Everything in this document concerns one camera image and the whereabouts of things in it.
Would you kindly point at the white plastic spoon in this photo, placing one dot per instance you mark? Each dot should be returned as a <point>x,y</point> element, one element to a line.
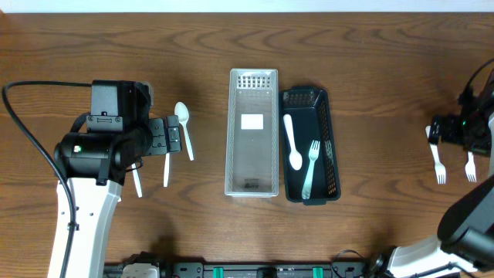
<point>181,111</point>
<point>295,158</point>

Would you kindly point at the white plastic utensil under arm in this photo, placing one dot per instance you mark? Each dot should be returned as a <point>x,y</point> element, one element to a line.
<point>137,183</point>

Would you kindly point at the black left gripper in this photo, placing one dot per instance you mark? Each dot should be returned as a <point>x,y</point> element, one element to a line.
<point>158,145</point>

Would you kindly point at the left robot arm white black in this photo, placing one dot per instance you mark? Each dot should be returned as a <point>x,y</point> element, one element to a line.
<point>119,133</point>

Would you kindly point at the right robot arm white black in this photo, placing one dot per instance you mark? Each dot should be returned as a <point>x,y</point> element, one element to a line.
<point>464,240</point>

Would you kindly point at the dark green plastic basket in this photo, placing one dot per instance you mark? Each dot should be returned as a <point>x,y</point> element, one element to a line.
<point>309,109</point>

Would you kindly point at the white plastic fork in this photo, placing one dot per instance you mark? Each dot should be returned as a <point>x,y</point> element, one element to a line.
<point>470,169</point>
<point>440,170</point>

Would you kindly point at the pale green plastic fork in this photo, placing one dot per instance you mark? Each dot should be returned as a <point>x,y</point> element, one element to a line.
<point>313,156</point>

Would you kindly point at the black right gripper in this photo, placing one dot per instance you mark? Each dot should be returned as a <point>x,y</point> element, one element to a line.
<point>451,133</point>

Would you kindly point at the black rail with equipment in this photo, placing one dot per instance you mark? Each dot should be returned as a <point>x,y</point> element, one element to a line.
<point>149,265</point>

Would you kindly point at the white plastic utensil handle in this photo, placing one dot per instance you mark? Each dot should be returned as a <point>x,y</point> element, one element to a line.
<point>166,170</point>

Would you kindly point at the clear plastic basket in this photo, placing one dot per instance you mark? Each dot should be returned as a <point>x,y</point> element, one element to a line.
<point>252,151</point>

